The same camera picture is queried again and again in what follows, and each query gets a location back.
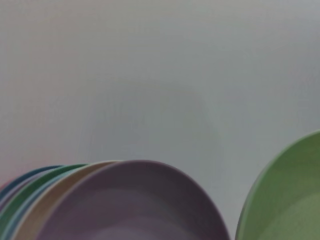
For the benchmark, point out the light green plate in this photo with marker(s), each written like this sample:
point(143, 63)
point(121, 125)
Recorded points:
point(287, 195)

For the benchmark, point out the dark green plate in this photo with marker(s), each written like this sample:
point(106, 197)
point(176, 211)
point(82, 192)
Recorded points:
point(30, 185)

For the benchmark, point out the beige plate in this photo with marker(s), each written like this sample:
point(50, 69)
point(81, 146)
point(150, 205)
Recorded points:
point(45, 203)

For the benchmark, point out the teal blue plate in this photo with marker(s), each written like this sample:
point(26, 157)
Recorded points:
point(25, 175)

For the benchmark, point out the light blue plate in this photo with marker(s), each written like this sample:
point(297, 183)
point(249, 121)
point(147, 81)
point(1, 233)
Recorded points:
point(18, 220)

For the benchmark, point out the lavender purple plate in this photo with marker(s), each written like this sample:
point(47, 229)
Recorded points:
point(137, 200)

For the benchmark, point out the grey lavender plate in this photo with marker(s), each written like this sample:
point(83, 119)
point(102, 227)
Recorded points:
point(10, 197)

